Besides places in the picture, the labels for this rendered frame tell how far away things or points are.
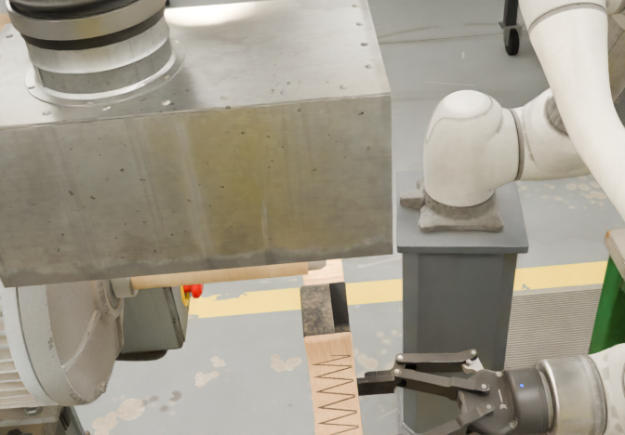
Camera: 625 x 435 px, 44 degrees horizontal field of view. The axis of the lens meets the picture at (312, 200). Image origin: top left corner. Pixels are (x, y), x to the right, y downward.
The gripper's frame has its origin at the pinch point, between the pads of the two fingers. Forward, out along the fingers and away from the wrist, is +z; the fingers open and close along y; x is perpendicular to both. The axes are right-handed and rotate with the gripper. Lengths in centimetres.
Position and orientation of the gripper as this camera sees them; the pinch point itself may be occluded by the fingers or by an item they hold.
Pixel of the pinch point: (363, 415)
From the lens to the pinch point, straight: 91.1
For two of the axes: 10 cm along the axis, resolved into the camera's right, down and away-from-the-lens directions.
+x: -0.7, -6.8, -7.3
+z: -10.0, 0.9, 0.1
